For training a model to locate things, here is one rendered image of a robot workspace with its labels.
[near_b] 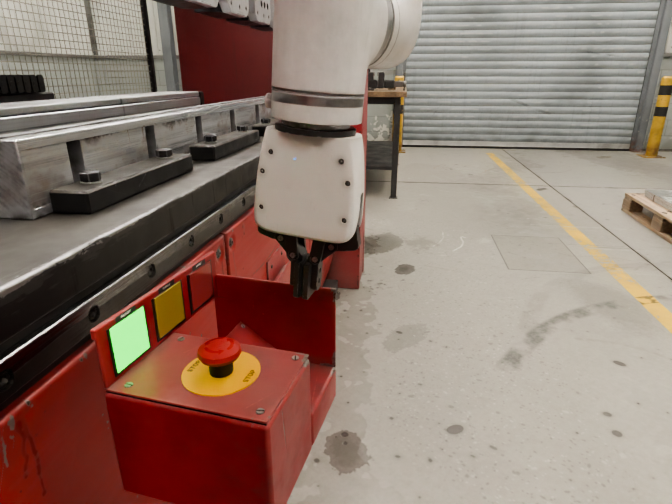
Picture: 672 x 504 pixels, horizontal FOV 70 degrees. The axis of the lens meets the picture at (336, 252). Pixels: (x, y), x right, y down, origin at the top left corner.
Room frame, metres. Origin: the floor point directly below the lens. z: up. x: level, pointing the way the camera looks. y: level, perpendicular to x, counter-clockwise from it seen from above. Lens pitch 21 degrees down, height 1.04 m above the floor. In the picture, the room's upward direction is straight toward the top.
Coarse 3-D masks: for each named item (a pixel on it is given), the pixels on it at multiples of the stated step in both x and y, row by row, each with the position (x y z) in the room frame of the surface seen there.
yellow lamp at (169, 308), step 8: (176, 288) 0.46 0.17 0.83; (160, 296) 0.43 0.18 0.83; (168, 296) 0.44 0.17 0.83; (176, 296) 0.46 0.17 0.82; (160, 304) 0.43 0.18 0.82; (168, 304) 0.44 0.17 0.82; (176, 304) 0.46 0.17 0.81; (160, 312) 0.43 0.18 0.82; (168, 312) 0.44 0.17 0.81; (176, 312) 0.45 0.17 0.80; (160, 320) 0.43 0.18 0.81; (168, 320) 0.44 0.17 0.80; (176, 320) 0.45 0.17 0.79; (160, 328) 0.43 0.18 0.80; (168, 328) 0.44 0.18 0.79; (160, 336) 0.42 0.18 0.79
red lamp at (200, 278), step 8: (208, 264) 0.52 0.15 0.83; (192, 272) 0.49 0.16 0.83; (200, 272) 0.50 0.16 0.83; (208, 272) 0.52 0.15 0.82; (192, 280) 0.49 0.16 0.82; (200, 280) 0.50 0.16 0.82; (208, 280) 0.52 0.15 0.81; (192, 288) 0.49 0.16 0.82; (200, 288) 0.50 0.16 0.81; (208, 288) 0.52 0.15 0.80; (192, 296) 0.48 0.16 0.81; (200, 296) 0.50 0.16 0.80; (208, 296) 0.51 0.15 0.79; (192, 304) 0.48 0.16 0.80; (200, 304) 0.50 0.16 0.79
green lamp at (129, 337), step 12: (120, 324) 0.38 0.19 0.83; (132, 324) 0.39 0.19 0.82; (144, 324) 0.40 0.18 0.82; (120, 336) 0.37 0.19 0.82; (132, 336) 0.39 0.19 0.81; (144, 336) 0.40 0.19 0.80; (120, 348) 0.37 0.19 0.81; (132, 348) 0.38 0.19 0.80; (144, 348) 0.40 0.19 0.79; (120, 360) 0.37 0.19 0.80; (132, 360) 0.38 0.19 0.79
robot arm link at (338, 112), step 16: (272, 96) 0.44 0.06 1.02; (288, 96) 0.42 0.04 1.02; (304, 96) 0.41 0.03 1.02; (320, 96) 0.41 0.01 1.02; (336, 96) 0.42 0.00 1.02; (352, 96) 0.43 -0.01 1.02; (272, 112) 0.44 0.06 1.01; (288, 112) 0.42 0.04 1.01; (304, 112) 0.41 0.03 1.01; (320, 112) 0.41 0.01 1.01; (336, 112) 0.42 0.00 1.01; (352, 112) 0.43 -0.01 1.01; (320, 128) 0.42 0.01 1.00; (336, 128) 0.43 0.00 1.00
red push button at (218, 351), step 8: (208, 344) 0.38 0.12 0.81; (216, 344) 0.38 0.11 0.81; (224, 344) 0.38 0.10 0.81; (232, 344) 0.38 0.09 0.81; (200, 352) 0.37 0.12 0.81; (208, 352) 0.37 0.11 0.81; (216, 352) 0.36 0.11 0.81; (224, 352) 0.37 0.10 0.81; (232, 352) 0.37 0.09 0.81; (240, 352) 0.38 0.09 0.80; (200, 360) 0.36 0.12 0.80; (208, 360) 0.36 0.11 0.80; (216, 360) 0.36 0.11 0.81; (224, 360) 0.36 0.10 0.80; (232, 360) 0.36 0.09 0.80; (216, 368) 0.37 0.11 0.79; (224, 368) 0.37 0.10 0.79; (232, 368) 0.38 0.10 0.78; (216, 376) 0.37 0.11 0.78; (224, 376) 0.37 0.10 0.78
